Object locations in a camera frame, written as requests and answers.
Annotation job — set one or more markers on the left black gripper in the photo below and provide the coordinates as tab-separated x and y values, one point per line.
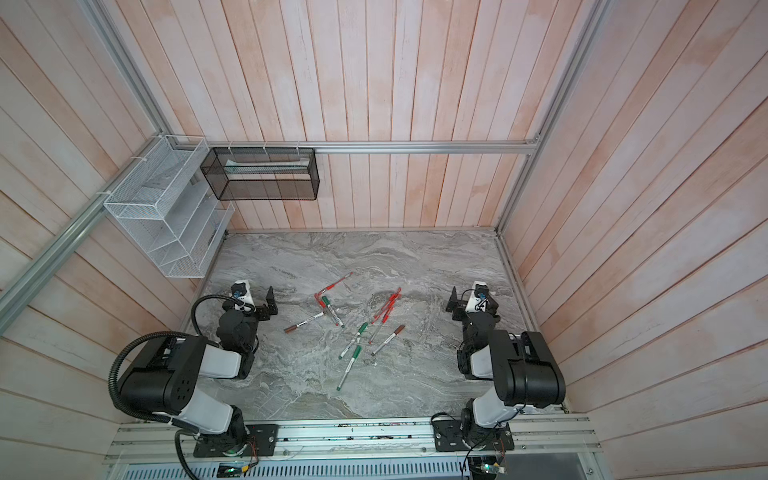
262	308

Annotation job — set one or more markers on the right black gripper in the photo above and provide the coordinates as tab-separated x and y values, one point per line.
461	306

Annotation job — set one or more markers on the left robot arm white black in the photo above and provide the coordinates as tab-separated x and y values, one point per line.
154	378

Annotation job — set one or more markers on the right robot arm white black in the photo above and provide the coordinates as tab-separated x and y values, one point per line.
521	367

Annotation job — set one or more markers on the red gel pen cluster two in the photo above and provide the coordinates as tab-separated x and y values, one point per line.
389	307

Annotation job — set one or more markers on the red gel pen top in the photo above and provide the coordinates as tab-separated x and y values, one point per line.
333	284

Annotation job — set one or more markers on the red gel pen cluster one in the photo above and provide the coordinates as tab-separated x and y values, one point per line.
387	304

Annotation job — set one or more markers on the red gel pen cluster three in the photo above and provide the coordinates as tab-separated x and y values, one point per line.
380	325

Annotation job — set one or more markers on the black mesh basket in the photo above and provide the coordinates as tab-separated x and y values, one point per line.
262	173

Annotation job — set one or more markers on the green circuit board right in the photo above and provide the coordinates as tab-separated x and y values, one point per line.
484	468

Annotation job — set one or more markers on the green circuit board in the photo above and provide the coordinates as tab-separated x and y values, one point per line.
484	468
231	470

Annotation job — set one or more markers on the green circuit board left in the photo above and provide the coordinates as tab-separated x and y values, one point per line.
231	470

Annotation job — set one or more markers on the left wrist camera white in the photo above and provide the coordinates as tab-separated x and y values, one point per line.
241	290

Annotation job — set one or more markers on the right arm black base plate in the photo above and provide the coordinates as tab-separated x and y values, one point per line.
451	435

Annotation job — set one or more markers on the white wire mesh shelf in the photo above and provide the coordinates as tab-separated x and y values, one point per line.
171	213

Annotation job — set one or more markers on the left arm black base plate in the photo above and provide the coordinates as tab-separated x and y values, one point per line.
257	440

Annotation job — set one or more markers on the aluminium frame rail back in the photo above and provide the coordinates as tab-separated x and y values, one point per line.
393	147

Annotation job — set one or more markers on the aluminium frame rail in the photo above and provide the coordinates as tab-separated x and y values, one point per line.
34	277
393	147

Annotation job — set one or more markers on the aluminium mounting rail front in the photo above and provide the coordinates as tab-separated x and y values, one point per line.
343	439

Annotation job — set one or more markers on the aluminium frame rail left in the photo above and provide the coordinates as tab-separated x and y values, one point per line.
34	277

